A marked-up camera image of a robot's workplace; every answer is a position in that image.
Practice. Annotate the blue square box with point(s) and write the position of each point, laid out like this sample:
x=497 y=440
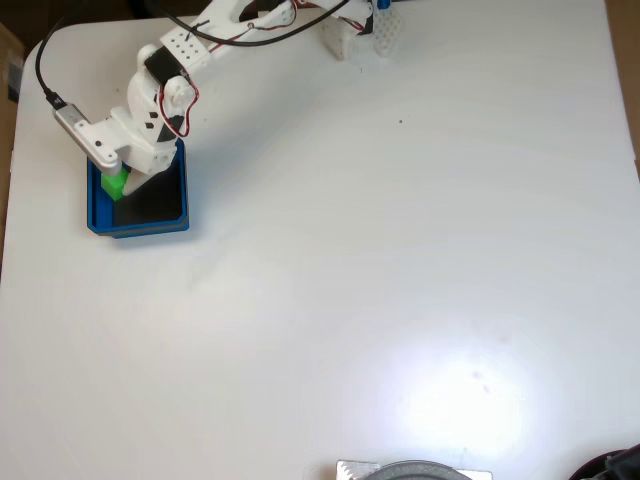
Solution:
x=97 y=215

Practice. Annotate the silver camera box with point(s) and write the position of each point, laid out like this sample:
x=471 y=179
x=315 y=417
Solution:
x=67 y=117

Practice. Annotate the grey round object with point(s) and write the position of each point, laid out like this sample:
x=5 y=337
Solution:
x=420 y=471

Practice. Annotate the brown cardboard box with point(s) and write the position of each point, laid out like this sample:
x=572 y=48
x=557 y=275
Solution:
x=7 y=55

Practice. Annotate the green cube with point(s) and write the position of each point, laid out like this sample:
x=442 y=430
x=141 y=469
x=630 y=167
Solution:
x=114 y=184

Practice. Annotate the black object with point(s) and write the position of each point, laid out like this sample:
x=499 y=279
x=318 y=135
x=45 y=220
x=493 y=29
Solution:
x=620 y=466

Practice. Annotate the blue clamp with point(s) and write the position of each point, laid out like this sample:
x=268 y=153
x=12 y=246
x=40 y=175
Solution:
x=385 y=4

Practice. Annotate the silver metal bracket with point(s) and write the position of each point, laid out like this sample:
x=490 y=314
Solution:
x=350 y=471

